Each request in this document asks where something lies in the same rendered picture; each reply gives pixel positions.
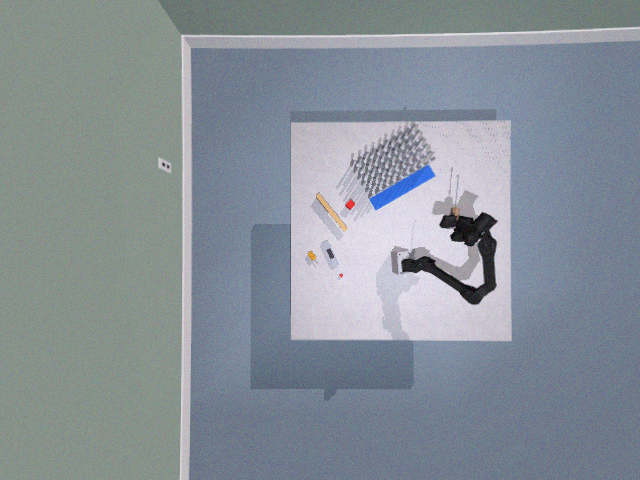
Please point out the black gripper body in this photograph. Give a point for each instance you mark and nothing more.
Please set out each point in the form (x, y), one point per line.
(449, 221)

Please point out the blue flat strip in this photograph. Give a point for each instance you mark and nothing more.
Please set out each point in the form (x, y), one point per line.
(402, 187)

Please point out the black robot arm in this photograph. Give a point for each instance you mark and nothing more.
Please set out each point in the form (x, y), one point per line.
(487, 248)

